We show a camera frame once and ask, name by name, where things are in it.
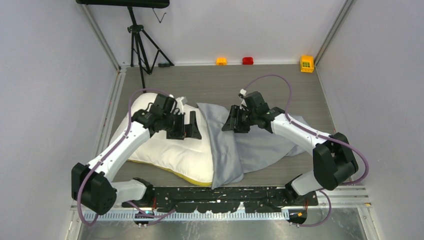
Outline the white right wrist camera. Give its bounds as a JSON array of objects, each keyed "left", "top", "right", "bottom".
[{"left": 238, "top": 88, "right": 247, "bottom": 99}]

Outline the yellow window toy block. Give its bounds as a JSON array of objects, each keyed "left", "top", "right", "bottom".
[{"left": 299, "top": 55, "right": 315, "bottom": 73}]

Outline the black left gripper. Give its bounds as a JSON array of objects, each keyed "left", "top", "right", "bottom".
[{"left": 163, "top": 111, "right": 201, "bottom": 140}]

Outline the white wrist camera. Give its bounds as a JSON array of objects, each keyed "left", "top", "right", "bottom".
[
  {"left": 238, "top": 88, "right": 247, "bottom": 99},
  {"left": 169, "top": 94, "right": 188, "bottom": 115}
]

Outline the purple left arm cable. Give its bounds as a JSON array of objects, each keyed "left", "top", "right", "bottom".
[{"left": 76, "top": 88, "right": 170, "bottom": 227}]

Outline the white yellow pillow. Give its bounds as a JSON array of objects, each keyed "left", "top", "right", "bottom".
[{"left": 128, "top": 104, "right": 214, "bottom": 187}]

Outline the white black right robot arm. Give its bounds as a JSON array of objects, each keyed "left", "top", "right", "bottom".
[{"left": 221, "top": 90, "right": 359, "bottom": 205}]

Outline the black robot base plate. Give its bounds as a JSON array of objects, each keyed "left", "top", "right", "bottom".
[{"left": 122, "top": 186, "right": 318, "bottom": 214}]

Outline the red toy block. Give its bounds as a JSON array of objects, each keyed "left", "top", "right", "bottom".
[{"left": 242, "top": 56, "right": 254, "bottom": 65}]

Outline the grey pillowcase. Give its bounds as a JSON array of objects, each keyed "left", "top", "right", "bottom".
[{"left": 197, "top": 103, "right": 305, "bottom": 189}]

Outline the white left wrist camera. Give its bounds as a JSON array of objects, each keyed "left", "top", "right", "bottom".
[{"left": 169, "top": 94, "right": 188, "bottom": 115}]

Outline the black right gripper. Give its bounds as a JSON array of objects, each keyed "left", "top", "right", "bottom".
[{"left": 222, "top": 104, "right": 258, "bottom": 134}]

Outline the black camera tripod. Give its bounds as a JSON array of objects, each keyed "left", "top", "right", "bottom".
[{"left": 127, "top": 6, "right": 175, "bottom": 88}]

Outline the orange toy block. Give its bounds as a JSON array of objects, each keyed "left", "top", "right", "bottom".
[{"left": 215, "top": 57, "right": 228, "bottom": 66}]

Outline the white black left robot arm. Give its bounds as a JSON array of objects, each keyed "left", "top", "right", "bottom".
[{"left": 71, "top": 93, "right": 202, "bottom": 216}]

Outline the black overhead panel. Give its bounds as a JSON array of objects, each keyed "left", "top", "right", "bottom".
[{"left": 75, "top": 0, "right": 170, "bottom": 9}]

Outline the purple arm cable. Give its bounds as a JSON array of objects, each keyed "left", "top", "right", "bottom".
[
  {"left": 244, "top": 74, "right": 370, "bottom": 186},
  {"left": 76, "top": 88, "right": 170, "bottom": 227}
]

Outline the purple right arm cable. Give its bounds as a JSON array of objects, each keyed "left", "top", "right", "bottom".
[{"left": 244, "top": 74, "right": 370, "bottom": 186}]

